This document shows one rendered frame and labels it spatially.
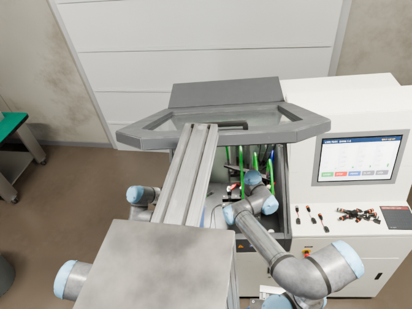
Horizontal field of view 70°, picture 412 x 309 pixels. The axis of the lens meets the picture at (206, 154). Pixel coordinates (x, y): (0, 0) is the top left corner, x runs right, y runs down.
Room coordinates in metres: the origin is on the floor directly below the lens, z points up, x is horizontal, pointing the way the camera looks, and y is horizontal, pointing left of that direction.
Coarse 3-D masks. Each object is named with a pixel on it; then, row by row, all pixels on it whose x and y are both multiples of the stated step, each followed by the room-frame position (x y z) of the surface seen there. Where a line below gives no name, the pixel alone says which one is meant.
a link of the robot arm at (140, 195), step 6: (132, 186) 0.86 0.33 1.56; (138, 186) 0.86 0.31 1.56; (144, 186) 0.88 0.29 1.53; (132, 192) 0.83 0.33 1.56; (138, 192) 0.83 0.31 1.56; (144, 192) 0.84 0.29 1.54; (150, 192) 0.86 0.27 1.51; (132, 198) 0.81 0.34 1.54; (138, 198) 0.81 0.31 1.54; (144, 198) 0.82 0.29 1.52; (150, 198) 0.84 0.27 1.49; (132, 204) 0.81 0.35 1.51; (138, 204) 0.80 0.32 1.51; (144, 204) 0.81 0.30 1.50
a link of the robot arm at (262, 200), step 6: (258, 186) 0.77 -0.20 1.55; (264, 186) 0.77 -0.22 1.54; (252, 192) 0.76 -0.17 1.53; (258, 192) 0.75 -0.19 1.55; (264, 192) 0.74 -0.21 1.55; (246, 198) 0.73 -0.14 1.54; (252, 198) 0.72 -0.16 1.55; (258, 198) 0.71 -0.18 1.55; (264, 198) 0.71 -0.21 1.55; (270, 198) 0.71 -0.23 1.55; (252, 204) 0.69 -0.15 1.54; (258, 204) 0.69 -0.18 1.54; (264, 204) 0.69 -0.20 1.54; (270, 204) 0.68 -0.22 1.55; (276, 204) 0.68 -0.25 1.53; (258, 210) 0.68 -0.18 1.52; (264, 210) 0.67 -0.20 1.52; (270, 210) 0.68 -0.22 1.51
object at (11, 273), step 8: (0, 256) 1.43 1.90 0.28; (0, 264) 1.36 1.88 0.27; (8, 264) 1.43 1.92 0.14; (0, 272) 1.31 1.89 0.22; (8, 272) 1.35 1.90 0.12; (0, 280) 1.27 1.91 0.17; (8, 280) 1.30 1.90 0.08; (0, 288) 1.23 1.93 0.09; (8, 288) 1.26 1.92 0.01; (0, 296) 1.20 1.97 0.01
